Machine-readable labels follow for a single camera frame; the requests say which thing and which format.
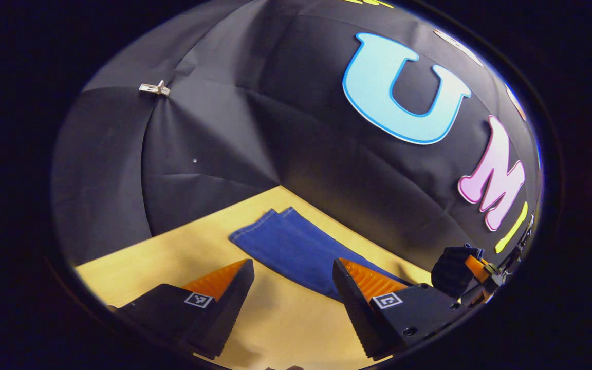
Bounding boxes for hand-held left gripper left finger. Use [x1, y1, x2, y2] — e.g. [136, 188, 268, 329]
[108, 258, 255, 360]

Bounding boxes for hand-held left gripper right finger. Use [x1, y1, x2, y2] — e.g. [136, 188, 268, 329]
[332, 257, 474, 361]

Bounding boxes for blue denim jeans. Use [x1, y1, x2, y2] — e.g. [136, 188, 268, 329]
[229, 207, 484, 303]

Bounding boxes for black backdrop cloth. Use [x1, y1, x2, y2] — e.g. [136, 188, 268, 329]
[52, 0, 543, 268]

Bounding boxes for white cloth clip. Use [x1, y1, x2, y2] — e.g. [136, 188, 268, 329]
[138, 80, 171, 97]

